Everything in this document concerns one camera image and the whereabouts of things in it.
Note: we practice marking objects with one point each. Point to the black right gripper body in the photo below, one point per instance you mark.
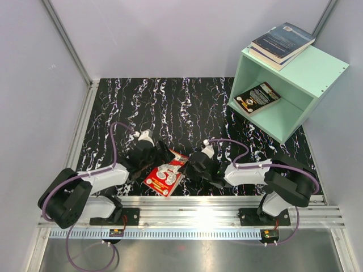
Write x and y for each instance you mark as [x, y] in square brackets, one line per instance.
[191, 173]

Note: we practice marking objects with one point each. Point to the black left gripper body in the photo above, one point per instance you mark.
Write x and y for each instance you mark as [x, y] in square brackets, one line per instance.
[155, 159]

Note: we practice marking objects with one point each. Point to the red book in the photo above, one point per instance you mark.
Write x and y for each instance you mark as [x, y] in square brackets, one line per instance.
[166, 177]

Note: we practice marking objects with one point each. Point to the black paperback book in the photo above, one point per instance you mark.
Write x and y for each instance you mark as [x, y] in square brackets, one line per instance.
[257, 98]

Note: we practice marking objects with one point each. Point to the blue orange paperback book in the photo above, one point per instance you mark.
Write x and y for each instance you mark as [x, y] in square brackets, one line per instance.
[268, 61]

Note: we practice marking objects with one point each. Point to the dark blue hardcover book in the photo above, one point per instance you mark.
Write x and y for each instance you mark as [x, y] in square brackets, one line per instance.
[282, 42]

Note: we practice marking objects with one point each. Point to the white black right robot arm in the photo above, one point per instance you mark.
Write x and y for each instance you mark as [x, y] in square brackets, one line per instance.
[289, 183]

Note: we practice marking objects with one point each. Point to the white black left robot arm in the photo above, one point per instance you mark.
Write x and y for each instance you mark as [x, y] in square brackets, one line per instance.
[65, 199]

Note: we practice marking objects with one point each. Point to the mint green open cabinet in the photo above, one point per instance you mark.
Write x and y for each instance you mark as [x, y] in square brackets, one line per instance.
[302, 84]

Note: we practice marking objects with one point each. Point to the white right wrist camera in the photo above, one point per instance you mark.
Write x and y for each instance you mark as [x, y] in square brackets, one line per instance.
[207, 149]

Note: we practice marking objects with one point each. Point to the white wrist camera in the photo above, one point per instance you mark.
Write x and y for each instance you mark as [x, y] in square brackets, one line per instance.
[207, 149]
[145, 135]

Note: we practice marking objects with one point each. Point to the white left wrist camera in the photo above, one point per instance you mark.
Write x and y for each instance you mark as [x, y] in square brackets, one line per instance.
[145, 135]

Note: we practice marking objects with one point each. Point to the aluminium rail frame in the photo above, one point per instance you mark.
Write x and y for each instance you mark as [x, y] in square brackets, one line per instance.
[217, 212]

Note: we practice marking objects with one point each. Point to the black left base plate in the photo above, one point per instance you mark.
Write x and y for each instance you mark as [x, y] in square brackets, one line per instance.
[119, 217]

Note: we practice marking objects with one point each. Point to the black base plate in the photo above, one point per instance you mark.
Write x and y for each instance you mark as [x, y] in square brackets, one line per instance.
[257, 217]
[119, 217]

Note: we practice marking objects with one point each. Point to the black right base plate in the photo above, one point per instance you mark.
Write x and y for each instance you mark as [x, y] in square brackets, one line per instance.
[257, 217]

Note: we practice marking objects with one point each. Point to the slotted cable duct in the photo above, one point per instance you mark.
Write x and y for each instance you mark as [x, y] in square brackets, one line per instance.
[165, 234]

